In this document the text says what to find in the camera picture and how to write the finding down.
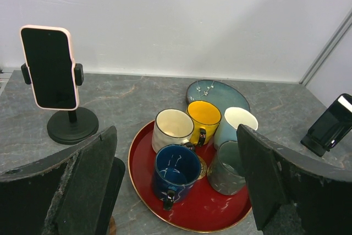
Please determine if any black phone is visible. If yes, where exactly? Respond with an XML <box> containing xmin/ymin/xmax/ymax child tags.
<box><xmin>307</xmin><ymin>94</ymin><xmax>351</xmax><ymax>150</ymax></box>

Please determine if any small gold brown ornament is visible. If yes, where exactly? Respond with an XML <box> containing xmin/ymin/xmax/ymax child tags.
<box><xmin>198</xmin><ymin>155</ymin><xmax>207</xmax><ymax>180</ymax></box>

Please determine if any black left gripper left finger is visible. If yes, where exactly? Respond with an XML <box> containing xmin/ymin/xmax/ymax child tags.
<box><xmin>1</xmin><ymin>126</ymin><xmax>117</xmax><ymax>234</ymax></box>

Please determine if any yellow ceramic mug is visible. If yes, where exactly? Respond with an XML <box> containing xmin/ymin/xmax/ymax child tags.
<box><xmin>186</xmin><ymin>100</ymin><xmax>222</xmax><ymax>147</ymax></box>

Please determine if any black folding phone stand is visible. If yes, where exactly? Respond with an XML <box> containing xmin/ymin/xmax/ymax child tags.
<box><xmin>300</xmin><ymin>124</ymin><xmax>352</xmax><ymax>157</ymax></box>

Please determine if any light blue mug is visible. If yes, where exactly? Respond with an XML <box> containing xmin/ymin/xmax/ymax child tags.
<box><xmin>213</xmin><ymin>107</ymin><xmax>259</xmax><ymax>150</ymax></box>

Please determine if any phone on wooden-base stand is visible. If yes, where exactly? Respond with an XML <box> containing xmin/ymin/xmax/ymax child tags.
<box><xmin>96</xmin><ymin>157</ymin><xmax>125</xmax><ymax>234</ymax></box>

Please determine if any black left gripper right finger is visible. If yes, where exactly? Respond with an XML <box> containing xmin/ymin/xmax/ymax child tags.
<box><xmin>237</xmin><ymin>124</ymin><xmax>351</xmax><ymax>234</ymax></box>

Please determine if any teal ceramic plate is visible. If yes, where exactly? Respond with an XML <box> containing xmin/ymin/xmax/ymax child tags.
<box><xmin>185</xmin><ymin>79</ymin><xmax>250</xmax><ymax>114</ymax></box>

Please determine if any cream ceramic mug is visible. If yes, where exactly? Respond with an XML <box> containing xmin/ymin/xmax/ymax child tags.
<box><xmin>152</xmin><ymin>108</ymin><xmax>195</xmax><ymax>153</ymax></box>

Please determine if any black round-base phone stand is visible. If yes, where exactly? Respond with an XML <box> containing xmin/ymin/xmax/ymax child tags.
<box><xmin>21</xmin><ymin>63</ymin><xmax>99</xmax><ymax>145</ymax></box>

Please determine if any grey-green ceramic mug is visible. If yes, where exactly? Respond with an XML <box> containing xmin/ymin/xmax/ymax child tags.
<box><xmin>207</xmin><ymin>141</ymin><xmax>246</xmax><ymax>196</ymax></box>

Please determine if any dark blue mug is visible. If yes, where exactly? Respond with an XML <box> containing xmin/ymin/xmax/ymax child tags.
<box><xmin>151</xmin><ymin>144</ymin><xmax>201</xmax><ymax>211</ymax></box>

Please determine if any phone in pink case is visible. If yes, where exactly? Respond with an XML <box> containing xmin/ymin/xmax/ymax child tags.
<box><xmin>20</xmin><ymin>25</ymin><xmax>79</xmax><ymax>111</ymax></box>

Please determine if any round red tray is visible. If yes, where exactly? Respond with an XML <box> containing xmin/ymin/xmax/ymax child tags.
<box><xmin>128</xmin><ymin>121</ymin><xmax>252</xmax><ymax>233</ymax></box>

